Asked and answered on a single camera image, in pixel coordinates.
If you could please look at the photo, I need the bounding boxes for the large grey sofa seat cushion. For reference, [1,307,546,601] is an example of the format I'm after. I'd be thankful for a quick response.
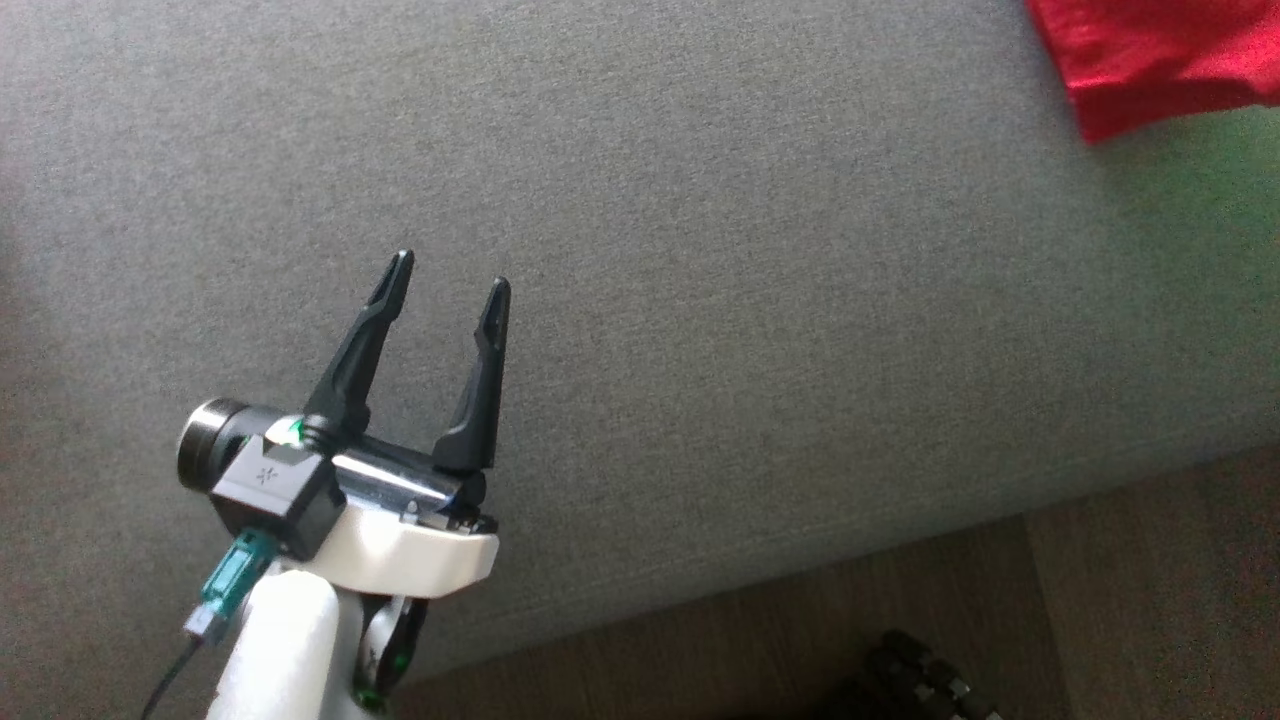
[0,0,1280,720]

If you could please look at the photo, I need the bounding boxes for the red shorts with white stripes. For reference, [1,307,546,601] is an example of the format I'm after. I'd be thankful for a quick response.
[1025,0,1280,146]

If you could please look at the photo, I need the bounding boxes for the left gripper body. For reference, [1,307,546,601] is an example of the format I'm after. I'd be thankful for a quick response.
[265,415,499,601]

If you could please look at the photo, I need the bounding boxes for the teal plug with black cable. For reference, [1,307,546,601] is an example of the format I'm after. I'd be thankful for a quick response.
[140,528,281,720]

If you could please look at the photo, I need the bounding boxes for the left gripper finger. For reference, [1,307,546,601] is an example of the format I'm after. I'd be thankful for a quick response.
[303,249,416,448]
[431,277,513,474]

